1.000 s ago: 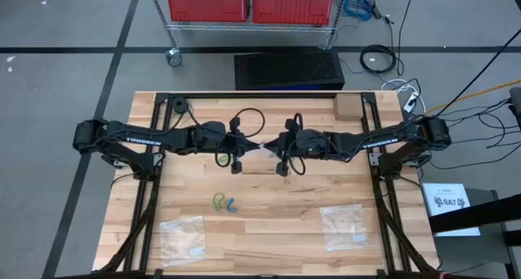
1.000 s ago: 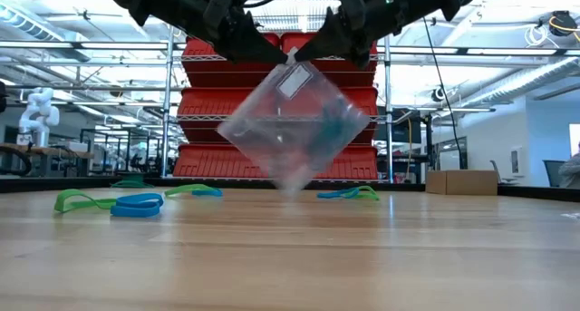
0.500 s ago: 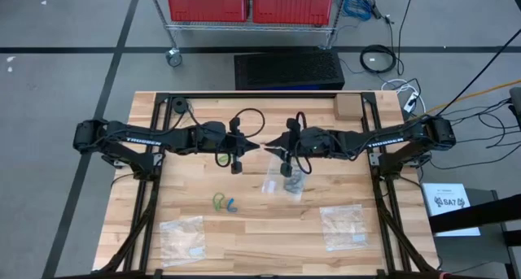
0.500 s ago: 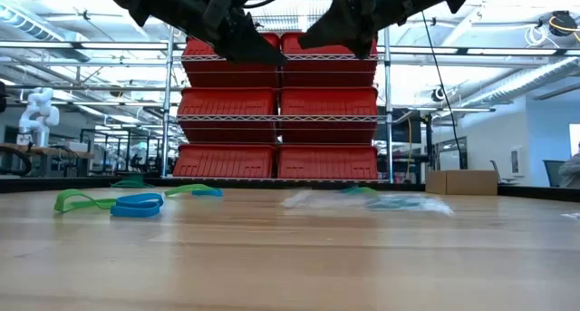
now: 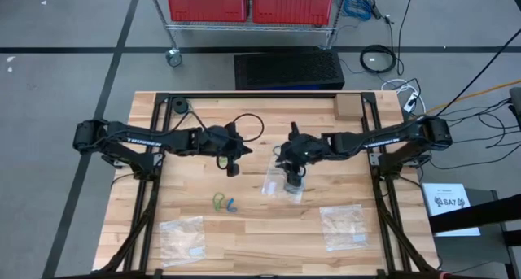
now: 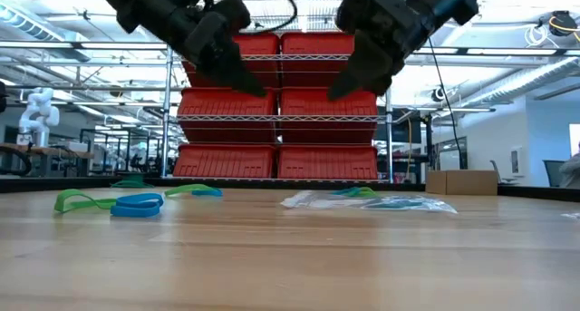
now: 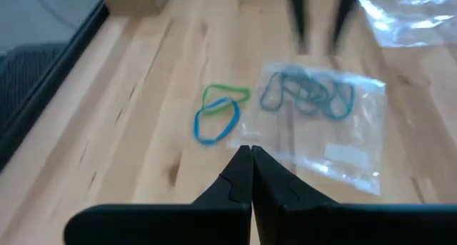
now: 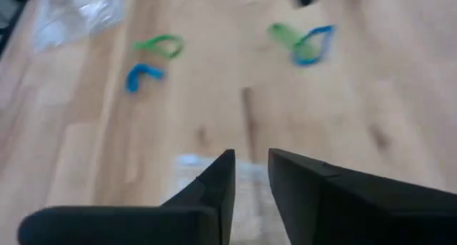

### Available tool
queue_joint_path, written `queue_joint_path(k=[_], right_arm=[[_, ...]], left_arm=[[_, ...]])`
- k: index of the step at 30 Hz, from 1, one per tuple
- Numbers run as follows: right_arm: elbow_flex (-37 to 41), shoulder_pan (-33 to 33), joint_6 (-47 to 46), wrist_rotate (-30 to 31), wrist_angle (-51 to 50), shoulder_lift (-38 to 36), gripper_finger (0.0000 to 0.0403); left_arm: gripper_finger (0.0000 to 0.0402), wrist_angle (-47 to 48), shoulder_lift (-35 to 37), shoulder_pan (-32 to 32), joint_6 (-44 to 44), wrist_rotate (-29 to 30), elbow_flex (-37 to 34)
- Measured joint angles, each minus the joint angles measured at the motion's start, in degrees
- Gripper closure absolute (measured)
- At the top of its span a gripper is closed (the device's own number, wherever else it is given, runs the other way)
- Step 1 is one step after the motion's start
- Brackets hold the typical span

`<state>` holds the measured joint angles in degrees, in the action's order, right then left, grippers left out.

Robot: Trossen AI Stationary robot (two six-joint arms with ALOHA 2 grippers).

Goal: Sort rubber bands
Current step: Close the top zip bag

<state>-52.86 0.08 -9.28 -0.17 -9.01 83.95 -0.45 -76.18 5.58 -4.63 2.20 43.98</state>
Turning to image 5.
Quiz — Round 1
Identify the clear plastic zip bag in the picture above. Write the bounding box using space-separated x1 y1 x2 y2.
158 215 208 268
261 151 307 206
318 204 370 253

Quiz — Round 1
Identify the black beam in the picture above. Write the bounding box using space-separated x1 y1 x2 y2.
428 193 521 236

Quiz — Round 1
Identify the white power strip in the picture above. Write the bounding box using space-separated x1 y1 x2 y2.
403 90 420 113

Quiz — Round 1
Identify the grey cart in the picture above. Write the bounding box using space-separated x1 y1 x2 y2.
431 188 521 279

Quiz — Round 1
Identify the long black floor cable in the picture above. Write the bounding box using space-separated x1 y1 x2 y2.
431 38 521 118

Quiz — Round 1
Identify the red plastic bin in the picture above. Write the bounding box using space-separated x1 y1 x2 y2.
251 0 335 27
163 0 251 24

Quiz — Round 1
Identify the blue cable coil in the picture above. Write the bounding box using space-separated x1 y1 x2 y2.
340 0 374 23

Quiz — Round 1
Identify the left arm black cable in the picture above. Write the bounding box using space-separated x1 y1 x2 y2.
232 112 265 144

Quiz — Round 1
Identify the black cable coil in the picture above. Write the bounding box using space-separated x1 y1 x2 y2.
359 43 398 75

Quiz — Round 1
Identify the thin black hanging cable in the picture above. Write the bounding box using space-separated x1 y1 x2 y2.
396 0 418 76

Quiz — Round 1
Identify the orange floor cable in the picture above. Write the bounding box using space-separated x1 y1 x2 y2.
409 79 521 121

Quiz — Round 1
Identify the white cable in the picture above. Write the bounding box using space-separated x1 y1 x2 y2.
381 78 427 117

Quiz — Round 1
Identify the white printed paper sheet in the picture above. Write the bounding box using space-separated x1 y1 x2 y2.
422 182 482 238

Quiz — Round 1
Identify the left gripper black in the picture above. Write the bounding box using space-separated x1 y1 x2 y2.
205 122 254 177

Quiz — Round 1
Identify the black aluminium table frame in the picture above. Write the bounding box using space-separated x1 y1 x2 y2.
93 90 440 279

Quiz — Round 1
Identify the black perforated floor mat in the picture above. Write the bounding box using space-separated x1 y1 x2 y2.
233 50 346 92

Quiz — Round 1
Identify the brown cardboard box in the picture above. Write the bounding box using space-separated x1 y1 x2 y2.
333 93 365 122

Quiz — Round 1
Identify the grey chair part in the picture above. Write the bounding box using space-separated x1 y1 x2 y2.
508 86 521 129

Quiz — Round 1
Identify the chrome wire shelf rack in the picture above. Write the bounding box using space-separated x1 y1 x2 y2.
145 0 352 68

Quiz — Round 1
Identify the green band far left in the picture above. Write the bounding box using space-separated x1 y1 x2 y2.
170 96 190 115

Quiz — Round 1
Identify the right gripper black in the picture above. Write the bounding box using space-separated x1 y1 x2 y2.
276 122 326 193

